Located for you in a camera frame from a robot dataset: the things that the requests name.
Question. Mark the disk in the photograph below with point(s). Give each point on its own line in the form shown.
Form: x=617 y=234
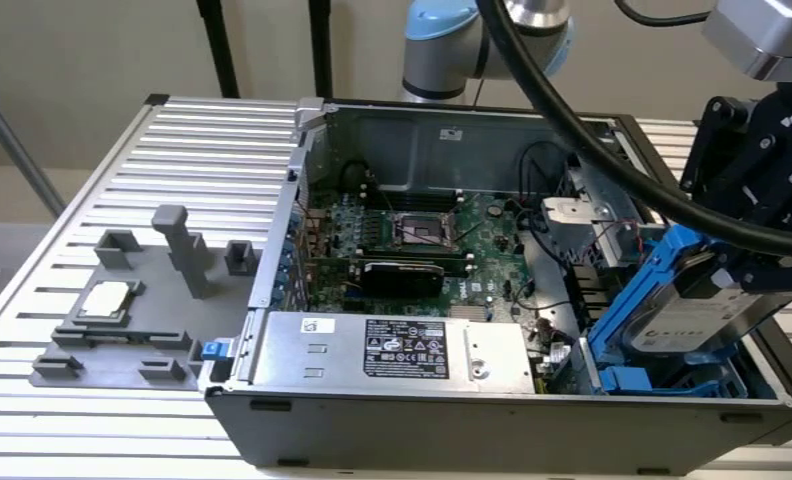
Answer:
x=690 y=320

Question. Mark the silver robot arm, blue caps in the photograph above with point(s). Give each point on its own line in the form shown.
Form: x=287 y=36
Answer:
x=436 y=50

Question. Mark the metal disk bay cage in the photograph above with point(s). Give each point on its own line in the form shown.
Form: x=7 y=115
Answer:
x=570 y=225

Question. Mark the green motherboard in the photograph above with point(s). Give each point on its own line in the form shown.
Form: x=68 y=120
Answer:
x=490 y=250

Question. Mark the black RAM slot bank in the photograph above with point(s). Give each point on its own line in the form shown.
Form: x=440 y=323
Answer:
x=410 y=253
x=416 y=199

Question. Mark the CPU socket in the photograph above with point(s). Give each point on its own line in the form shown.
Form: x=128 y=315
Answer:
x=423 y=227

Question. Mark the black graphics card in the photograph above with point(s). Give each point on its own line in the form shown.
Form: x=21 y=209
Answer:
x=403 y=280

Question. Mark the black stand leg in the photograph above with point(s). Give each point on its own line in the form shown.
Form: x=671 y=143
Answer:
x=222 y=50
x=320 y=50

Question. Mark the silver power supply unit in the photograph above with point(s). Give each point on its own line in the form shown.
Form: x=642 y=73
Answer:
x=343 y=360

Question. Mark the open black PC case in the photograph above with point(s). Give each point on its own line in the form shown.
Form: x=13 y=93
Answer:
x=436 y=430

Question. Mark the blue case latch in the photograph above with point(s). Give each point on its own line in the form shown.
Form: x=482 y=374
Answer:
x=216 y=350

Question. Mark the grey parts rack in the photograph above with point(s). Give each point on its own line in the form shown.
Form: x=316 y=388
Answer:
x=150 y=325

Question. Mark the CPU chip with silver lid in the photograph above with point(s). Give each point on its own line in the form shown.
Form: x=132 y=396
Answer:
x=106 y=297

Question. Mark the grey metal pole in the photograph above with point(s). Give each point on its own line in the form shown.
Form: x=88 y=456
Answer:
x=16 y=145

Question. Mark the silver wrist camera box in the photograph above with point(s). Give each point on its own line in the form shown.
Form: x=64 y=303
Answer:
x=763 y=35

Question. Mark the blue disk bay rail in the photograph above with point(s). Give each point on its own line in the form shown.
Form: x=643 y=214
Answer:
x=626 y=380

